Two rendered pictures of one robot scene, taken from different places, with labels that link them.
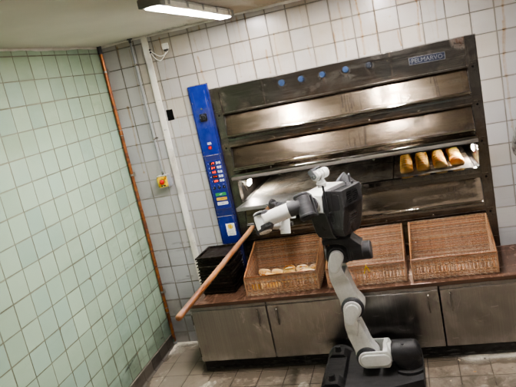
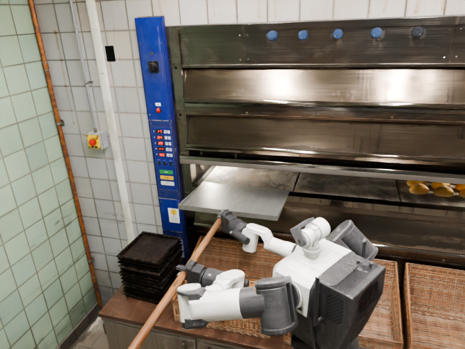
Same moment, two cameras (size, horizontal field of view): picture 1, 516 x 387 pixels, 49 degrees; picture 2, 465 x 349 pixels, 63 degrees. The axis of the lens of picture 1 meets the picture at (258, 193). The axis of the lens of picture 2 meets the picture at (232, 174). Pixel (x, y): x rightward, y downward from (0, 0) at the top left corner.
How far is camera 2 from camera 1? 2.28 m
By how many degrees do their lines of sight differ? 11
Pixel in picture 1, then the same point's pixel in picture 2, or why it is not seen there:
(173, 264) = (104, 235)
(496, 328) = not seen: outside the picture
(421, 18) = not seen: outside the picture
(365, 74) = (407, 46)
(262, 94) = (242, 48)
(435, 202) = (453, 248)
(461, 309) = not seen: outside the picture
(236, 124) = (198, 84)
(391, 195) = (391, 223)
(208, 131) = (158, 88)
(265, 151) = (232, 129)
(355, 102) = (378, 87)
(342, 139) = (344, 136)
